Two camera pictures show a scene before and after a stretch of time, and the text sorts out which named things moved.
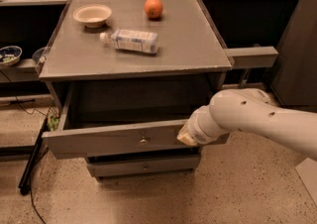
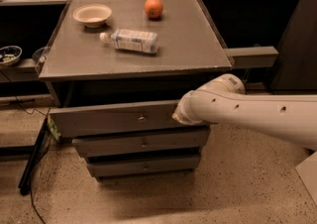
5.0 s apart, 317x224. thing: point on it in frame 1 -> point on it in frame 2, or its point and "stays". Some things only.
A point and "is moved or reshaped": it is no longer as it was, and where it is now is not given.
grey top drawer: [102, 119] is moved or reshaped
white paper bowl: [92, 15] stays
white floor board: [307, 171] stays
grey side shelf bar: [250, 56] stays
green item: [52, 122] -> [53, 130]
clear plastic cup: [39, 56] stays
